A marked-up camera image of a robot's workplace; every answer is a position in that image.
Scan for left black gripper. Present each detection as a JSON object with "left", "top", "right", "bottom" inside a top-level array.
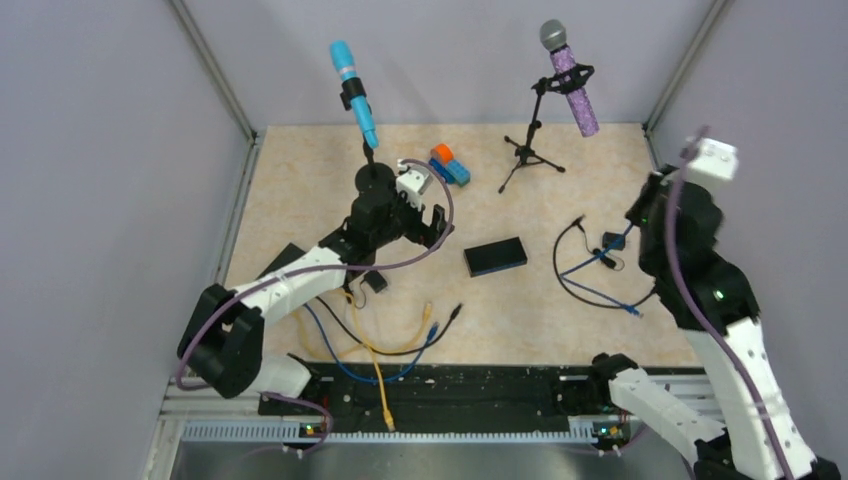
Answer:
[{"left": 371, "top": 177, "right": 453, "bottom": 250}]

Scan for small black ribbed network switch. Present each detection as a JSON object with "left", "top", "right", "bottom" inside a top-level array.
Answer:
[{"left": 463, "top": 237, "right": 528, "bottom": 278}]

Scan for black ethernet cable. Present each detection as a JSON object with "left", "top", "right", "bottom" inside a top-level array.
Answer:
[{"left": 553, "top": 215, "right": 658, "bottom": 311}]

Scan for large black network switch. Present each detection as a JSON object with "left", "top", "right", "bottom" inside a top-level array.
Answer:
[{"left": 257, "top": 243, "right": 306, "bottom": 279}]

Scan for small black wall plug adapter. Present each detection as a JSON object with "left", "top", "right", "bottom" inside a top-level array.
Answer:
[{"left": 343, "top": 271, "right": 388, "bottom": 310}]

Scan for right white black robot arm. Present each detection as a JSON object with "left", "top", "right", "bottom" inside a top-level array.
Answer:
[{"left": 586, "top": 131, "right": 840, "bottom": 479}]

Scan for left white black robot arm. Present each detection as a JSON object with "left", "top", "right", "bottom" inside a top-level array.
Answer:
[{"left": 175, "top": 159, "right": 455, "bottom": 414}]

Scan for orange blue toy truck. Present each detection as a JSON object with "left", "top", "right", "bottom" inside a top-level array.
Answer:
[{"left": 428, "top": 144, "right": 471, "bottom": 187}]

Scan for black round-base microphone stand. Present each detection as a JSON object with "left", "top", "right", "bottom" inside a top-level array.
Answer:
[{"left": 354, "top": 140, "right": 396, "bottom": 193}]

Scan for black tripod microphone stand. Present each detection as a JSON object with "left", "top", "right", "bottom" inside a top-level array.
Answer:
[{"left": 498, "top": 64, "right": 595, "bottom": 194}]

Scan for cyan microphone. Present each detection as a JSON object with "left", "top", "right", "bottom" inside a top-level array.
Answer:
[{"left": 329, "top": 40, "right": 379, "bottom": 149}]

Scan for purple glitter microphone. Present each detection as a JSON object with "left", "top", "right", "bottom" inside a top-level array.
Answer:
[{"left": 539, "top": 19, "right": 600, "bottom": 138}]

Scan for black power adapter with cord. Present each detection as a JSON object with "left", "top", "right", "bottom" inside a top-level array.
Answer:
[{"left": 588, "top": 232, "right": 626, "bottom": 271}]

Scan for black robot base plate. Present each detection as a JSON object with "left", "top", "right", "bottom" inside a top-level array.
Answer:
[{"left": 258, "top": 360, "right": 654, "bottom": 439}]

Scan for aluminium frame rail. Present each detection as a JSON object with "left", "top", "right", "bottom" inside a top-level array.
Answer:
[{"left": 144, "top": 366, "right": 641, "bottom": 479}]

